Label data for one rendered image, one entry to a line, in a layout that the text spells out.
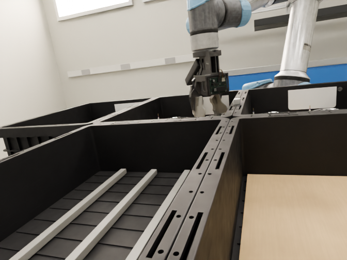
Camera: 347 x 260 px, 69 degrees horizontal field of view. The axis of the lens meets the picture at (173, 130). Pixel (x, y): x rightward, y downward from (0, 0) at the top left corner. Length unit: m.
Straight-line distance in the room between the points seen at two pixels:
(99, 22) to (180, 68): 1.36
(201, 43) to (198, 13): 0.07
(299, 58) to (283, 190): 0.63
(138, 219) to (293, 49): 0.78
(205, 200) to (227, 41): 3.26
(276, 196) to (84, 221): 0.28
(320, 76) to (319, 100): 1.74
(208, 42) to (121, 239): 0.52
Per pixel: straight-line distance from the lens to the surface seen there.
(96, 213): 0.41
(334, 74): 2.61
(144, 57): 3.70
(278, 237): 0.32
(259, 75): 2.52
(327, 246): 0.32
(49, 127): 0.64
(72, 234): 0.38
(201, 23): 0.69
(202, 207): 0.18
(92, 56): 4.12
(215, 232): 0.20
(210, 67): 0.67
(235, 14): 0.76
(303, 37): 0.99
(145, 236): 0.32
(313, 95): 0.84
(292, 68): 0.96
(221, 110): 0.75
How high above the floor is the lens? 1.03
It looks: 14 degrees down
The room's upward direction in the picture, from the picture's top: 7 degrees counter-clockwise
